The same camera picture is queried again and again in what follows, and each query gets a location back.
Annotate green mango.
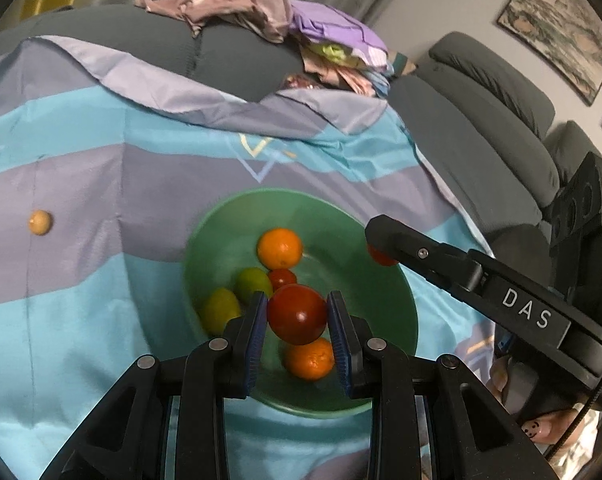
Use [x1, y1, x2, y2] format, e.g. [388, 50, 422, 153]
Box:
[235, 266, 274, 304]
[199, 287, 242, 336]

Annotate red tomato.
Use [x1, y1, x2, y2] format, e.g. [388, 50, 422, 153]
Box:
[367, 245, 397, 266]
[267, 284, 328, 346]
[267, 269, 298, 292]

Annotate large orange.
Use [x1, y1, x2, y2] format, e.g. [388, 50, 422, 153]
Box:
[282, 337, 334, 382]

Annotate small orange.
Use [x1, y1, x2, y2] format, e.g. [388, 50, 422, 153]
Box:
[256, 228, 303, 270]

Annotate right hand painted nails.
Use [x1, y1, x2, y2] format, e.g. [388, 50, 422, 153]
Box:
[486, 356, 578, 445]

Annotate green plastic bowl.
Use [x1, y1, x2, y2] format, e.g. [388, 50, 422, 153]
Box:
[184, 188, 419, 418]

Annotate grey sofa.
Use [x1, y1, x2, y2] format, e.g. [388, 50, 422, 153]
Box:
[0, 4, 595, 285]

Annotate beige longan right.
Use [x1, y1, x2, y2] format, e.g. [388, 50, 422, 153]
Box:
[28, 210, 54, 236]

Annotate pile of clothes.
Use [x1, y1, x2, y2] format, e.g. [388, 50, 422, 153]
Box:
[135, 0, 417, 99]

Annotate framed landscape painting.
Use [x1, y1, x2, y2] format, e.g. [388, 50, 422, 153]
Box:
[497, 0, 602, 105]

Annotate blue purple striped sheet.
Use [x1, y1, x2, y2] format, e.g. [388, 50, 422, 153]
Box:
[0, 36, 487, 479]

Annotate black cable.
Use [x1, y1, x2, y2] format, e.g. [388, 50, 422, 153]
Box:
[542, 389, 602, 461]

